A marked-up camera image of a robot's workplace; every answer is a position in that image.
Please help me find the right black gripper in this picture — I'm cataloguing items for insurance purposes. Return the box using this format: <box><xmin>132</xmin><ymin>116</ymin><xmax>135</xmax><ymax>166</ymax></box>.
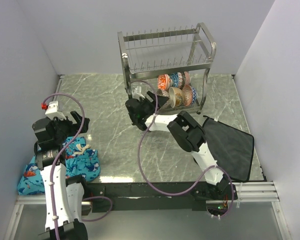
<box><xmin>139</xmin><ymin>91</ymin><xmax>170</xmax><ymax>114</ymax></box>

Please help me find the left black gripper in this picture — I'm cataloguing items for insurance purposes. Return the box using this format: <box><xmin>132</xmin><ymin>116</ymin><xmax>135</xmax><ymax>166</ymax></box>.
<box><xmin>48</xmin><ymin>110</ymin><xmax>89</xmax><ymax>144</ymax></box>

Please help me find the brown floral pattern bowl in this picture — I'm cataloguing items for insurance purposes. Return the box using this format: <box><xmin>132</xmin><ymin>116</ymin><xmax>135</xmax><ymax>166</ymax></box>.
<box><xmin>156</xmin><ymin>89</ymin><xmax>170</xmax><ymax>98</ymax></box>

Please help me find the orange floral pattern bowl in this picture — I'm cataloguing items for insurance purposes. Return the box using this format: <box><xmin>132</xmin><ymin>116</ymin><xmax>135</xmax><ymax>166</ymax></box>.
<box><xmin>157</xmin><ymin>74</ymin><xmax>173</xmax><ymax>91</ymax></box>

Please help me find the plain white grey bowl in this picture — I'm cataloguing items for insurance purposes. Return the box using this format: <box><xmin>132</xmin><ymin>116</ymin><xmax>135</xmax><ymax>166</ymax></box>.
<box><xmin>168</xmin><ymin>87</ymin><xmax>185</xmax><ymax>108</ymax></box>

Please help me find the blue triangle pattern bowl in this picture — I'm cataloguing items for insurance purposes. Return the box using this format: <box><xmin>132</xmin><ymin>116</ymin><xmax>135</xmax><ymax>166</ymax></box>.
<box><xmin>169</xmin><ymin>72</ymin><xmax>186</xmax><ymax>90</ymax></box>

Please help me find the red geometric pattern bowl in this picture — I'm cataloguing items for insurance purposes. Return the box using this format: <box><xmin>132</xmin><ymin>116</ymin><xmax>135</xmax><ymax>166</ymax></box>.
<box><xmin>182</xmin><ymin>85</ymin><xmax>197</xmax><ymax>107</ymax></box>

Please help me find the steel two-tier dish rack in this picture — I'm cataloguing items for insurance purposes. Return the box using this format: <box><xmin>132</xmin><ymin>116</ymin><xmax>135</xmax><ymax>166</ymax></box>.
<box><xmin>117</xmin><ymin>22</ymin><xmax>217</xmax><ymax>114</ymax></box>

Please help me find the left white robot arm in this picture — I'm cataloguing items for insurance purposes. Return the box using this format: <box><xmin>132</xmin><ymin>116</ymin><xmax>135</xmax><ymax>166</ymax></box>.
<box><xmin>32</xmin><ymin>111</ymin><xmax>90</xmax><ymax>240</ymax></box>

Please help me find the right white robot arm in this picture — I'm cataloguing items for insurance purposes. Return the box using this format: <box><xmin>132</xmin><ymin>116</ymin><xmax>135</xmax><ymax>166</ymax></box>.
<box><xmin>125</xmin><ymin>91</ymin><xmax>235</xmax><ymax>200</ymax></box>

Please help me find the blue shark print cloth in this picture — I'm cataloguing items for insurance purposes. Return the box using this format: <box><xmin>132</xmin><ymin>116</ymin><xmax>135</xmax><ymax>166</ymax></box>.
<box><xmin>17</xmin><ymin>136</ymin><xmax>101</xmax><ymax>196</ymax></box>

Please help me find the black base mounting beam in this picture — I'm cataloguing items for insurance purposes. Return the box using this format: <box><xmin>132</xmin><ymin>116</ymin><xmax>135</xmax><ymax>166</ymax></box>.
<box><xmin>82</xmin><ymin>181</ymin><xmax>238</xmax><ymax>215</ymax></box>

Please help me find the black microfibre cloth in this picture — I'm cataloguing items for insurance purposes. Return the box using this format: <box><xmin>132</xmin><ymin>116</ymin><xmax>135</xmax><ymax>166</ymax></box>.
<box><xmin>202</xmin><ymin>116</ymin><xmax>255</xmax><ymax>182</ymax></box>

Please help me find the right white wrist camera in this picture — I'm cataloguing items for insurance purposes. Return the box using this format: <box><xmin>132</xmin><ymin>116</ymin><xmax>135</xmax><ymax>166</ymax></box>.
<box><xmin>132</xmin><ymin>85</ymin><xmax>145</xmax><ymax>100</ymax></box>

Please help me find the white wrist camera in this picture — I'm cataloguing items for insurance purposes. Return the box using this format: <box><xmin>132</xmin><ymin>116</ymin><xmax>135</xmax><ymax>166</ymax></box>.
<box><xmin>41</xmin><ymin>100</ymin><xmax>67</xmax><ymax>121</ymax></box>
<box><xmin>132</xmin><ymin>85</ymin><xmax>145</xmax><ymax>100</ymax></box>

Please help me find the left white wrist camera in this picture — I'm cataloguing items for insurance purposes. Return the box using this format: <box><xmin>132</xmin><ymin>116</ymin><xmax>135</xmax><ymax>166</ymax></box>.
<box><xmin>41</xmin><ymin>100</ymin><xmax>67</xmax><ymax>121</ymax></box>

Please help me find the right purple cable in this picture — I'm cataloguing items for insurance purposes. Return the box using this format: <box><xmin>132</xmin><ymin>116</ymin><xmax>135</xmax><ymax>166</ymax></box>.
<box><xmin>129</xmin><ymin>80</ymin><xmax>235</xmax><ymax>218</ymax></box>

